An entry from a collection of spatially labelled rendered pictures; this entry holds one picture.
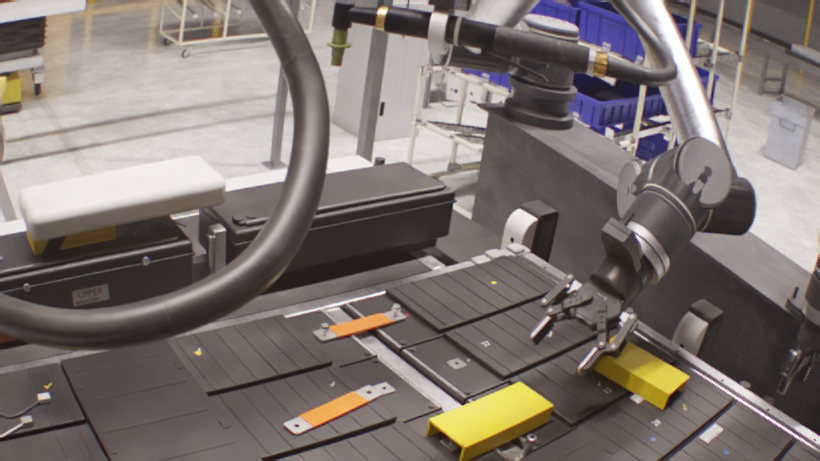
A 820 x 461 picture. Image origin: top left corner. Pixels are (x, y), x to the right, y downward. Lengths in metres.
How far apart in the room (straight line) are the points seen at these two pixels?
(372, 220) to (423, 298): 0.16
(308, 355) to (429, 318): 0.22
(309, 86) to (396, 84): 4.29
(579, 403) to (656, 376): 0.13
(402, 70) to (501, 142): 2.29
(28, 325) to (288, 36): 0.33
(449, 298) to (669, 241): 0.41
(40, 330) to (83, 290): 0.60
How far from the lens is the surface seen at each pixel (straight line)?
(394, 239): 1.39
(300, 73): 0.64
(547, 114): 2.61
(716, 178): 1.13
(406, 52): 4.89
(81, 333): 0.52
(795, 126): 7.06
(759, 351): 1.95
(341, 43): 1.28
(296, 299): 1.26
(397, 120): 5.01
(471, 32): 1.22
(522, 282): 1.38
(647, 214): 1.07
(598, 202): 2.32
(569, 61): 1.21
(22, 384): 1.04
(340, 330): 1.18
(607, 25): 3.52
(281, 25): 0.66
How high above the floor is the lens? 1.63
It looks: 24 degrees down
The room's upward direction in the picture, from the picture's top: 8 degrees clockwise
